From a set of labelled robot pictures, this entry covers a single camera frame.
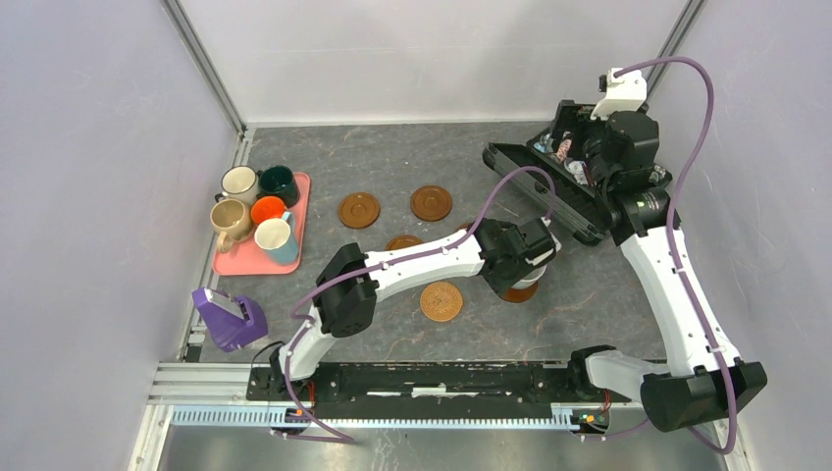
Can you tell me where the cream mug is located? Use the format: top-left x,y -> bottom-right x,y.
214,166 -> 260,206

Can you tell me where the woven rattan coaster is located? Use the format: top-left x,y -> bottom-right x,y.
419,282 -> 464,323

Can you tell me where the pink tray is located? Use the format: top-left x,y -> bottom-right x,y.
213,171 -> 313,278

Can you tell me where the purple plastic stand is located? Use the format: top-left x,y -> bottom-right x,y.
191,287 -> 268,352

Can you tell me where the aluminium frame rail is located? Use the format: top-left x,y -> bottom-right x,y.
147,362 -> 739,429

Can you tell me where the beige mug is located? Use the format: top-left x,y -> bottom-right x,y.
210,198 -> 255,253

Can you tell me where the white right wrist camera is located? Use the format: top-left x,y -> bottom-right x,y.
590,68 -> 648,121

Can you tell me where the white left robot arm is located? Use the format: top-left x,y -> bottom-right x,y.
270,218 -> 562,400

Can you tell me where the white mug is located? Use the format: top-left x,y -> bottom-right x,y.
511,265 -> 546,290

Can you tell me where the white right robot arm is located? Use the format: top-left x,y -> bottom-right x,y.
550,100 -> 767,432

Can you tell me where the orange mug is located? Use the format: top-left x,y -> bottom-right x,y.
250,195 -> 286,227

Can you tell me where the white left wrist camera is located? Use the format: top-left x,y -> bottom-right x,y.
521,221 -> 562,267

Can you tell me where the light blue mug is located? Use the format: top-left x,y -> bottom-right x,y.
254,212 -> 300,265

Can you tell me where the dark green mug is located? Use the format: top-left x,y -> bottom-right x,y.
257,165 -> 300,208

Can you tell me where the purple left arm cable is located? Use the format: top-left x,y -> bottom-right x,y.
273,165 -> 558,445

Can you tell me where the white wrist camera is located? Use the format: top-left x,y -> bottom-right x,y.
590,68 -> 648,121
521,221 -> 562,267

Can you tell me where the black poker chip case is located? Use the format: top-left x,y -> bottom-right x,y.
483,106 -> 673,246

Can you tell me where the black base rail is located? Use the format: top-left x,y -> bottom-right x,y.
245,361 -> 629,420

